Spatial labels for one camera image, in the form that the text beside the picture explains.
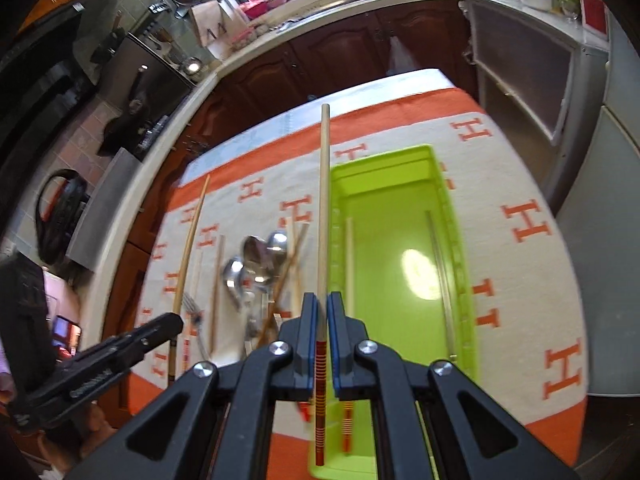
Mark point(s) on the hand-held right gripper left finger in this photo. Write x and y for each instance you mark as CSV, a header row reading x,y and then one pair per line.
x,y
312,325

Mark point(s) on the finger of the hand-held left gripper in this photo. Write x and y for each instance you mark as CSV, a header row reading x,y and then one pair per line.
x,y
160,329

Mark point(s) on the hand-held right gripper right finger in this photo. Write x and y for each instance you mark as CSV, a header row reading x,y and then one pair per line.
x,y
333,325

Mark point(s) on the large steel spoon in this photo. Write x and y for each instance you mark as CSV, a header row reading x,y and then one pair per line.
x,y
254,249

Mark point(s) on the green plastic tray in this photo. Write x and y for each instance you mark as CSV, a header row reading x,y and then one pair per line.
x,y
400,200

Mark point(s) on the person's left hand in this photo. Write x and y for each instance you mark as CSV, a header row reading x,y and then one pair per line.
x,y
90,425

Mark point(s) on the steel fork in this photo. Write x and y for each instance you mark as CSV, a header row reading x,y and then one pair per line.
x,y
191,310

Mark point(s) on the silver metal chopstick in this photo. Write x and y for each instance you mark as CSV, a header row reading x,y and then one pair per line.
x,y
440,280

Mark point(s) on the black bag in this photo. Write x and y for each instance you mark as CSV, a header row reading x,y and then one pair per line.
x,y
60,215

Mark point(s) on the grey metal panel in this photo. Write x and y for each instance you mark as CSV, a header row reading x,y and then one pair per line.
x,y
100,205

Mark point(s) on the orange and cream printed blanket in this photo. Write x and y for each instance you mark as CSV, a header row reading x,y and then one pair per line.
x,y
505,270

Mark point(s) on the grey refrigerator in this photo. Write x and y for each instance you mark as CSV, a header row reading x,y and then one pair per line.
x,y
600,240

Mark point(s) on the black range hood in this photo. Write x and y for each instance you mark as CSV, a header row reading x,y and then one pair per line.
x,y
35,55

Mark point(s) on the beige knife block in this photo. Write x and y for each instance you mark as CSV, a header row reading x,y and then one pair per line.
x,y
207,27

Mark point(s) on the white kitchen countertop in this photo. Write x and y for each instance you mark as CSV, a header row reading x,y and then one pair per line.
x,y
320,9

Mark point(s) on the red bowl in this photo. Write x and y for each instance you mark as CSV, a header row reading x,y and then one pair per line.
x,y
255,7

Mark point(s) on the red box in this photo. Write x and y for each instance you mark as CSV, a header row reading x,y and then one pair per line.
x,y
595,7

